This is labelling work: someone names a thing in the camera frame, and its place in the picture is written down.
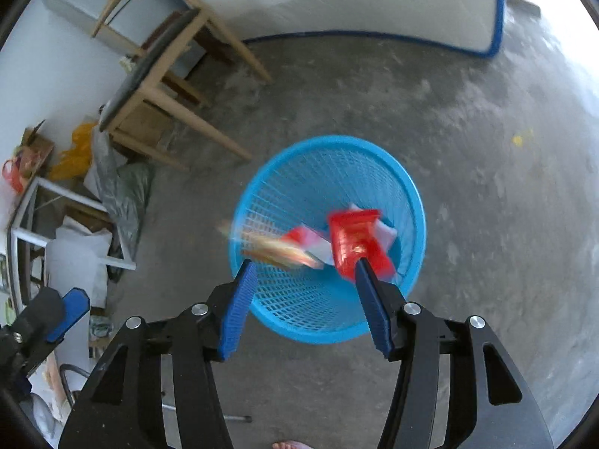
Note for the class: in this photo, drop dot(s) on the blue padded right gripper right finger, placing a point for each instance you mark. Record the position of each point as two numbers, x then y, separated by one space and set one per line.
372 304

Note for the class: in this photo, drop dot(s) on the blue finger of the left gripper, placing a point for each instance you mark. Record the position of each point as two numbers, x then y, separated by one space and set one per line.
75 304

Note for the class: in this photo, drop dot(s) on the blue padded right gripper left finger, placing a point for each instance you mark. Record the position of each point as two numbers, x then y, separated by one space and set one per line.
237 306

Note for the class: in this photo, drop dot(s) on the orange yellow snack wrapper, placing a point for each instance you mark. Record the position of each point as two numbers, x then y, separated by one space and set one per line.
266 248

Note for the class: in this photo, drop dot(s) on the blue plastic mesh trash basket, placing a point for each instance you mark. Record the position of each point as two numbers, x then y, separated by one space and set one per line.
301 186

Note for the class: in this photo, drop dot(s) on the red white snack wrapper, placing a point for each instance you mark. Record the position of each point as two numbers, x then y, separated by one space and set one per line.
313 242

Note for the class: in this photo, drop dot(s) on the grey plastic bag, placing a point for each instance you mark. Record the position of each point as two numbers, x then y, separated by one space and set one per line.
124 190

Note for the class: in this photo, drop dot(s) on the yellow plastic bag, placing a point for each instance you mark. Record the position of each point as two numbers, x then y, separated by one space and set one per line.
75 161

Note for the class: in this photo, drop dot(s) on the red plastic bag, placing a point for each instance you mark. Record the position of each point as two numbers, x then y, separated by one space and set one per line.
11 174

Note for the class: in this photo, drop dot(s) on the cardboard box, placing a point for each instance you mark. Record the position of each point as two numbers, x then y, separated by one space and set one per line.
33 151

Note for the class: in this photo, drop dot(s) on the wooden chair with black seat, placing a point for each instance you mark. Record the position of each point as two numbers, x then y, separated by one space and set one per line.
145 87

